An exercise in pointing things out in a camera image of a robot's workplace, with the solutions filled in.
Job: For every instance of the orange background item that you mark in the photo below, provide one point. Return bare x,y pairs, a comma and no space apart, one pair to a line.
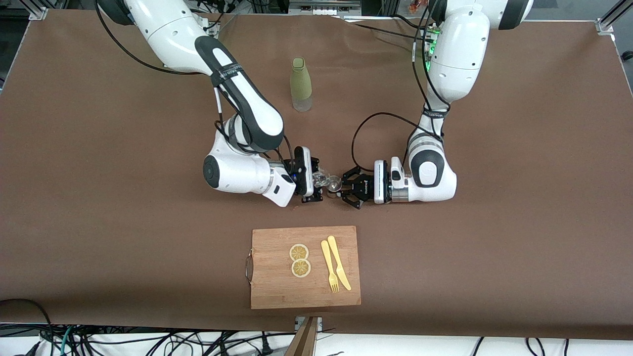
418,5

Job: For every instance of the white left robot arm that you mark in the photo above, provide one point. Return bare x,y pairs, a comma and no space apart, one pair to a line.
457,49

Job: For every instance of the clear glass cup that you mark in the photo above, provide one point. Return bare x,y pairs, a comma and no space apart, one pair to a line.
324,176

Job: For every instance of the green sleeved glass bottle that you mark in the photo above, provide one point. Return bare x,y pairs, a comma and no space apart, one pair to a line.
300,84

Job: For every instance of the yellow plastic knife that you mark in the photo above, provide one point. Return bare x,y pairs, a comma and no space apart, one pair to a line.
336,257

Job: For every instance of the wooden cutting board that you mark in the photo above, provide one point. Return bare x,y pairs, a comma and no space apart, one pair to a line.
277,287

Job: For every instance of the lemon slice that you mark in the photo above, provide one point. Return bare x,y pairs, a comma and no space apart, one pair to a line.
300,268
298,252

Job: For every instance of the black power plug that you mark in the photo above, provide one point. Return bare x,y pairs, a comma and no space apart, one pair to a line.
267,346

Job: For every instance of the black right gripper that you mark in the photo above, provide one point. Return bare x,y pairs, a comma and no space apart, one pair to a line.
313,172

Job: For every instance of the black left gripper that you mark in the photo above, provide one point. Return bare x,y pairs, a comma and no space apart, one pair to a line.
364,187

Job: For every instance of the grey power strip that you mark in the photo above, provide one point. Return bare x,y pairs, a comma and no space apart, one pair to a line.
324,5

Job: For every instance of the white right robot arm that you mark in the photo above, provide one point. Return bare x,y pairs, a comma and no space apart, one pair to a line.
168,29

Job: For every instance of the metal jigger measuring cup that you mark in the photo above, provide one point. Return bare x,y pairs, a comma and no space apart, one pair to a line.
335,185

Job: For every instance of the yellow plastic fork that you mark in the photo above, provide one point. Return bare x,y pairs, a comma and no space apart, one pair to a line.
327,259

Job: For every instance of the grey metal bracket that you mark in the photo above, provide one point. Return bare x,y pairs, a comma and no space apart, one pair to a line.
319,322

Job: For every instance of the wooden post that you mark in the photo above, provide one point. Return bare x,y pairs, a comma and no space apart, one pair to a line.
302,341

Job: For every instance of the aluminium frame corner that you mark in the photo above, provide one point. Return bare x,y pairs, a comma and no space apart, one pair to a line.
606,23
38,12

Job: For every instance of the brown table cover sheet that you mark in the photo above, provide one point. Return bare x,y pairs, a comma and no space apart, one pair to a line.
148,272

